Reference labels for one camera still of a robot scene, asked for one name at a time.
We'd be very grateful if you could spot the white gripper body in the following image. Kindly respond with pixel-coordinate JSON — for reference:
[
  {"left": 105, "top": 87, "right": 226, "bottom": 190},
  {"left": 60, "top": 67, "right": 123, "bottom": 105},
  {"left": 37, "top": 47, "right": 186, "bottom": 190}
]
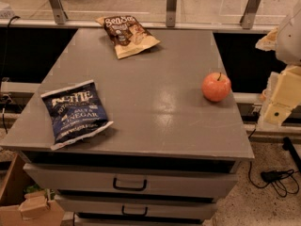
[{"left": 276, "top": 1, "right": 301, "bottom": 66}]

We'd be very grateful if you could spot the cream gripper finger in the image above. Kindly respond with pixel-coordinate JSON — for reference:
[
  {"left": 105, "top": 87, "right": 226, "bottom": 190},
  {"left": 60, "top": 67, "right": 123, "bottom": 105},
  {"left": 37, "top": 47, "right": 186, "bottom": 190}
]
[
  {"left": 261, "top": 65, "right": 301, "bottom": 125},
  {"left": 255, "top": 27, "right": 278, "bottom": 51}
]

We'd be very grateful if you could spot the brown Sea Salt chip bag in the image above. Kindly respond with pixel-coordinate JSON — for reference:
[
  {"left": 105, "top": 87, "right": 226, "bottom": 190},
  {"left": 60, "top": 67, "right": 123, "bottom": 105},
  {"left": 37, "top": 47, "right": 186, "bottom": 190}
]
[{"left": 96, "top": 15, "right": 160, "bottom": 59}]

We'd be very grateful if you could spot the red apple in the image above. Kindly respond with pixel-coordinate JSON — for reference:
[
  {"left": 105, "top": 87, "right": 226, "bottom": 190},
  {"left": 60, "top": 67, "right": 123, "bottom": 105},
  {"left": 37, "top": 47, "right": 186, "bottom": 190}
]
[{"left": 201, "top": 73, "right": 231, "bottom": 102}]

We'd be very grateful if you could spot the blue Kettle chip bag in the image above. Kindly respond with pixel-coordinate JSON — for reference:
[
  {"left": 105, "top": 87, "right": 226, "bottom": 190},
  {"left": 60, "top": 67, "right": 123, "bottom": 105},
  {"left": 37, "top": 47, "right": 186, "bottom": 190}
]
[{"left": 40, "top": 80, "right": 113, "bottom": 151}]

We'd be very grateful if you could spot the grey drawer cabinet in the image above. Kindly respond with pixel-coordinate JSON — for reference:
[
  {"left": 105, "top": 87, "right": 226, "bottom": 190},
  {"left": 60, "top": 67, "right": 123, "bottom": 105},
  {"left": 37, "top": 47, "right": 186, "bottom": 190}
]
[{"left": 3, "top": 28, "right": 253, "bottom": 226}]

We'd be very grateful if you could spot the lower grey drawer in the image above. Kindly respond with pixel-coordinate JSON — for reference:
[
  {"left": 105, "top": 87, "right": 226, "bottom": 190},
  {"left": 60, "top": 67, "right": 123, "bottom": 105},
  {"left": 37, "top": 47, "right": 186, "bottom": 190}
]
[{"left": 55, "top": 195, "right": 217, "bottom": 220}]

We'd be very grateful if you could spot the grey drawer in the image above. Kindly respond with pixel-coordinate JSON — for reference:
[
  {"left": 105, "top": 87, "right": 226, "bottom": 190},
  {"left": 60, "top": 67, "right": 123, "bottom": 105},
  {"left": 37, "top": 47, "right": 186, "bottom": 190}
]
[
  {"left": 24, "top": 163, "right": 237, "bottom": 199},
  {"left": 55, "top": 195, "right": 217, "bottom": 220}
]

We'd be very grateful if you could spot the top grey drawer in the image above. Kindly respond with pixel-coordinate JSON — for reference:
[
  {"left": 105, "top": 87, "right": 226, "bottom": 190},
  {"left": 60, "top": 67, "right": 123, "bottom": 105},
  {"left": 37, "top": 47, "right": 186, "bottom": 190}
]
[{"left": 24, "top": 163, "right": 237, "bottom": 199}]

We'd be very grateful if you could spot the cardboard box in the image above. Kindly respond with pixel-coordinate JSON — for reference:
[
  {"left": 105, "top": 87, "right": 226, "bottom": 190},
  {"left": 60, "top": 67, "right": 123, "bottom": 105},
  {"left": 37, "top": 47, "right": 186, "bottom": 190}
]
[{"left": 0, "top": 154, "right": 65, "bottom": 226}]

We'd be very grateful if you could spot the right metal bracket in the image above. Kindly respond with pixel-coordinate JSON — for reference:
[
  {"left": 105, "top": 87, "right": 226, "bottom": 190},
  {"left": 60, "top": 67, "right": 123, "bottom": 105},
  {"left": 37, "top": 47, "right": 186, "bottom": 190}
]
[{"left": 240, "top": 0, "right": 261, "bottom": 29}]

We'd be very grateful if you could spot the metal bracket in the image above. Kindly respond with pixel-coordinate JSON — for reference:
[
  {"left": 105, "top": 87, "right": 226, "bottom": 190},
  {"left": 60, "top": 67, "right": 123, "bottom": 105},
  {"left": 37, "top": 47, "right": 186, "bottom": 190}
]
[
  {"left": 49, "top": 0, "right": 68, "bottom": 24},
  {"left": 240, "top": 0, "right": 261, "bottom": 29},
  {"left": 166, "top": 0, "right": 177, "bottom": 27}
]

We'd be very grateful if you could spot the black power adapter with cable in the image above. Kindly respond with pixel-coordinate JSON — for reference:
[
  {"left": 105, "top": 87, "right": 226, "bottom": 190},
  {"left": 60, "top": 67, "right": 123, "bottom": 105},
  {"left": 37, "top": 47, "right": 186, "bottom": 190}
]
[{"left": 247, "top": 127, "right": 300, "bottom": 199}]

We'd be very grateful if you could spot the middle metal bracket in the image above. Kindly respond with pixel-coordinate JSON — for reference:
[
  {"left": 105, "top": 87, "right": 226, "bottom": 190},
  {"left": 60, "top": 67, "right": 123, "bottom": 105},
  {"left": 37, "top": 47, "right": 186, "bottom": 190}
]
[{"left": 166, "top": 0, "right": 177, "bottom": 27}]

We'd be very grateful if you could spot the black upper drawer handle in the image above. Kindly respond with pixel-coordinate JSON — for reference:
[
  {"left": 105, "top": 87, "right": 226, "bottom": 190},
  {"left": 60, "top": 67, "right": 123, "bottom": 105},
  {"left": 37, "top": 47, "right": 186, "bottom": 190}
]
[{"left": 112, "top": 178, "right": 148, "bottom": 192}]

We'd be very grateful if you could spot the black drawer handle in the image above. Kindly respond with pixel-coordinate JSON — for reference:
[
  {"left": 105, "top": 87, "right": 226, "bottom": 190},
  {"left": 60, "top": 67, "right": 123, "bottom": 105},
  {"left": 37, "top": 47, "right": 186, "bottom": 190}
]
[
  {"left": 121, "top": 205, "right": 149, "bottom": 217},
  {"left": 112, "top": 178, "right": 148, "bottom": 192}
]

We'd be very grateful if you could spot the black lower drawer handle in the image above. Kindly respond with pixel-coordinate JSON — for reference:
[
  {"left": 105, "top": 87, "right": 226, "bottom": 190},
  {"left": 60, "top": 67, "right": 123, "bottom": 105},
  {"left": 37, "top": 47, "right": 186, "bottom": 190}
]
[{"left": 121, "top": 205, "right": 149, "bottom": 217}]

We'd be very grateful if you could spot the left metal bracket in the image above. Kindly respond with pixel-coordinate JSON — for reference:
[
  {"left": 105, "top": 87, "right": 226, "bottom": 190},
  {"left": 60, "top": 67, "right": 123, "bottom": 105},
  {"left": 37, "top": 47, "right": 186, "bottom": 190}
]
[{"left": 49, "top": 0, "right": 68, "bottom": 24}]

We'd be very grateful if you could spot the black cable at left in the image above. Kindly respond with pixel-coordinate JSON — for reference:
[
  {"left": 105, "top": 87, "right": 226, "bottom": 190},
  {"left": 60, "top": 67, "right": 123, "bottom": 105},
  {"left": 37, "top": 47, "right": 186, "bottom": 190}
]
[{"left": 0, "top": 15, "right": 21, "bottom": 135}]

